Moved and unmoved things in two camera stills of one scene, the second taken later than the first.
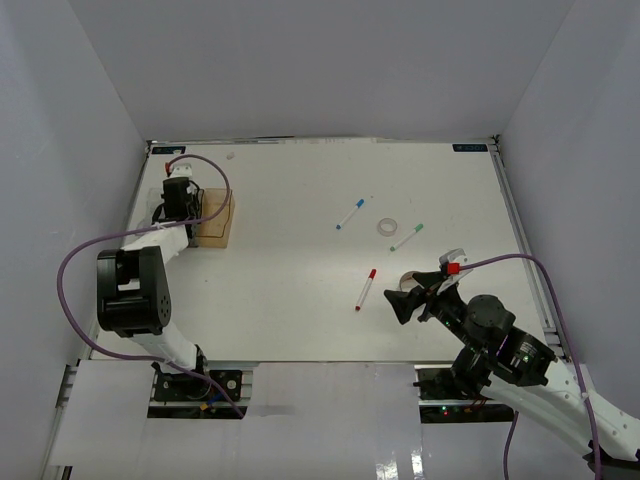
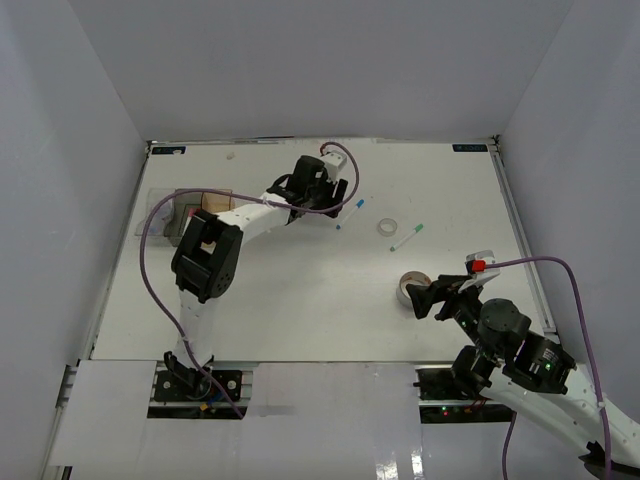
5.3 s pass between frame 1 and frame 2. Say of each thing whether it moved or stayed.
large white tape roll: stayed
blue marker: stayed
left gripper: moved
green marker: stayed
